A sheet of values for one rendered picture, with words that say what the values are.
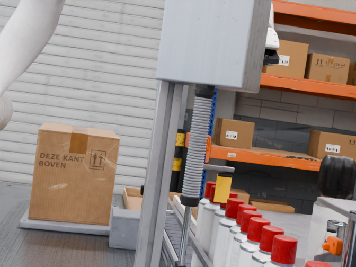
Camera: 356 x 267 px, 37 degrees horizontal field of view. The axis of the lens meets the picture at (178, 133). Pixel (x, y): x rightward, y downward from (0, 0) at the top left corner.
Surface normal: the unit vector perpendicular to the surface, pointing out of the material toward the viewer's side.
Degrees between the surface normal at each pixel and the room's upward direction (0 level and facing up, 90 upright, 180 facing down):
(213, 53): 90
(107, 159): 90
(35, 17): 97
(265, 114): 90
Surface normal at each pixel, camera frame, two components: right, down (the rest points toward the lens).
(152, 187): 0.15, 0.07
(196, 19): -0.44, -0.01
